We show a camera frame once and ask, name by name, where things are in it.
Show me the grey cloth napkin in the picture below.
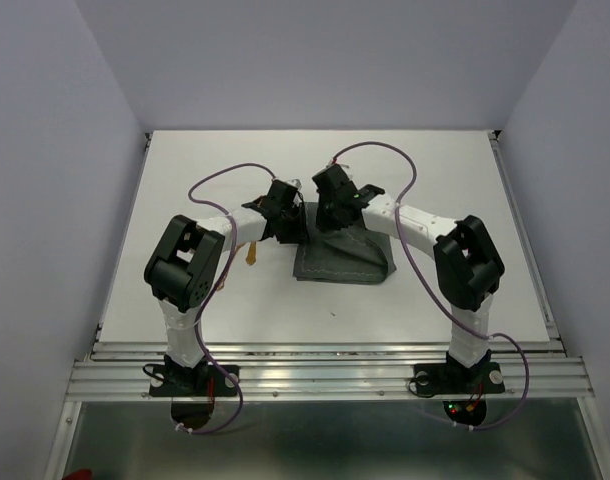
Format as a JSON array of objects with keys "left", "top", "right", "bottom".
[{"left": 293, "top": 202, "right": 397, "bottom": 285}]

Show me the gold knife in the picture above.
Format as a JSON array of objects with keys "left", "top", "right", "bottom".
[{"left": 246, "top": 242, "right": 257, "bottom": 266}]

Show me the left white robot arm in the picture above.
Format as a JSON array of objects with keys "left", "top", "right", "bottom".
[{"left": 144, "top": 179, "right": 308, "bottom": 394}]

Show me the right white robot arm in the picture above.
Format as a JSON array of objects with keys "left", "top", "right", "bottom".
[{"left": 313, "top": 164, "right": 505, "bottom": 390}]

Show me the red object at corner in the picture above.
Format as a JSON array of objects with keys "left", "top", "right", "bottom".
[{"left": 62, "top": 468, "right": 93, "bottom": 480}]

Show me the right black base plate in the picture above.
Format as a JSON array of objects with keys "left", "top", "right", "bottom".
[{"left": 410, "top": 362, "right": 505, "bottom": 397}]

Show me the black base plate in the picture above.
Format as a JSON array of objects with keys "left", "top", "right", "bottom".
[
  {"left": 143, "top": 363, "right": 240, "bottom": 398},
  {"left": 410, "top": 362, "right": 505, "bottom": 397}
]

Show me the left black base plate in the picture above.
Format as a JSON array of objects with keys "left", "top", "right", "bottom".
[{"left": 143, "top": 363, "right": 240, "bottom": 398}]

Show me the aluminium mounting rail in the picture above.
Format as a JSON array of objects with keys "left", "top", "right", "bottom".
[{"left": 66, "top": 340, "right": 594, "bottom": 402}]

